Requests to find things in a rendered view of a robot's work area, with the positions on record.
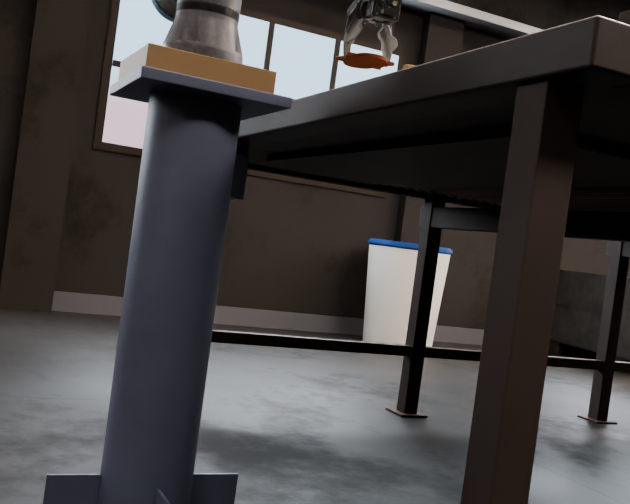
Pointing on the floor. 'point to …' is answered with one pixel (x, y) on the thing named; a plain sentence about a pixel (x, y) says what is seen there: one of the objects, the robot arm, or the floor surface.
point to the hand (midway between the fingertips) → (365, 59)
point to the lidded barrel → (397, 290)
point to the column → (169, 294)
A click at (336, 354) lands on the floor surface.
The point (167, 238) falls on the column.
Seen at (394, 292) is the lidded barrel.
